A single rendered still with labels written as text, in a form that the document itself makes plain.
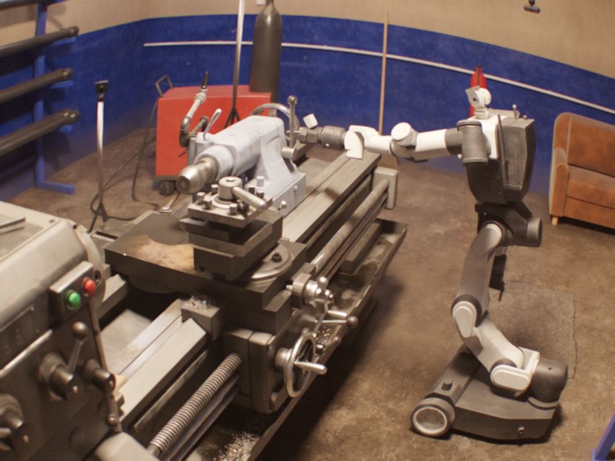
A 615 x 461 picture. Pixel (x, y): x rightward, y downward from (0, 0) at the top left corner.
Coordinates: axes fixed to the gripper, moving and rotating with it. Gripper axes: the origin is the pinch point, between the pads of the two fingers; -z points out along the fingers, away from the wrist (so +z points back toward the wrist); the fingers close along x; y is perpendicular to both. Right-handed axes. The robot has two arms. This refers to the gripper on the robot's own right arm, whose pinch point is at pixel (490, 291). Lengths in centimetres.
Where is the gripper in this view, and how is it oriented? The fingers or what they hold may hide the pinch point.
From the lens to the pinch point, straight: 281.0
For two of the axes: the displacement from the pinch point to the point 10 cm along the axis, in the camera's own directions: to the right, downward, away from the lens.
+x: -8.4, -2.6, 4.8
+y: -5.5, 3.3, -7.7
